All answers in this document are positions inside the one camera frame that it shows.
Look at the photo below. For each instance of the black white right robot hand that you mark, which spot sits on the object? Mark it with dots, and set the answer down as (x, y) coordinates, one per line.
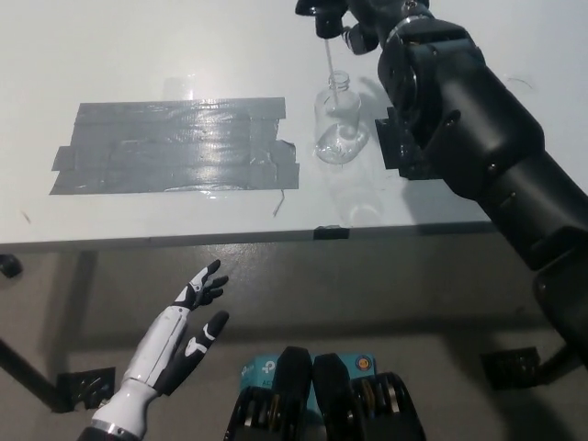
(372, 18)

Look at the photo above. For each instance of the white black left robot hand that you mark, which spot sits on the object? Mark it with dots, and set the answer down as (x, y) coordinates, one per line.
(161, 344)

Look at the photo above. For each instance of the black spray trigger lid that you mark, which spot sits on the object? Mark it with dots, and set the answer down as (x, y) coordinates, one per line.
(327, 28)

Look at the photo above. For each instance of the clear plastic bottle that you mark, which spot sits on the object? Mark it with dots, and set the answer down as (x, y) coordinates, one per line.
(340, 138)

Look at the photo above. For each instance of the black robot torso blocks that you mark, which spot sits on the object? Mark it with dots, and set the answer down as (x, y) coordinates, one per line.
(335, 404)

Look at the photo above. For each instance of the teal cardboard box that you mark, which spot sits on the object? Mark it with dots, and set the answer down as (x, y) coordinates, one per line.
(262, 367)

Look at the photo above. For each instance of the black table leg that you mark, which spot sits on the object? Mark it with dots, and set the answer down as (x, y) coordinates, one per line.
(27, 374)

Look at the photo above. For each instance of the black caster wheel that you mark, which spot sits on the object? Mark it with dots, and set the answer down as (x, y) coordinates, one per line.
(10, 266)

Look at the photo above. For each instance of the grey duct tape patch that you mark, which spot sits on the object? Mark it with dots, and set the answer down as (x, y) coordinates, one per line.
(174, 144)

